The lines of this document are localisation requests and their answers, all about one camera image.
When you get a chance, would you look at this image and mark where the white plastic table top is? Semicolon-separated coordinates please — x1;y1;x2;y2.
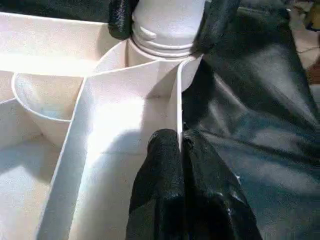
0;11;205;240

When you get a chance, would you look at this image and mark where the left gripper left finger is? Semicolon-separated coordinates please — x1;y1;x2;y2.
127;128;188;240

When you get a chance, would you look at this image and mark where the white plastic table leg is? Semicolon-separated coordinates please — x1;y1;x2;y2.
126;0;208;60

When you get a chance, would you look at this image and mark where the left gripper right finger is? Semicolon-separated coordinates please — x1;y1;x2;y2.
181;129;262;240

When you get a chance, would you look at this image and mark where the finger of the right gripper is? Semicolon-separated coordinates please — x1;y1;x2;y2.
107;0;141;40
191;0;242;55

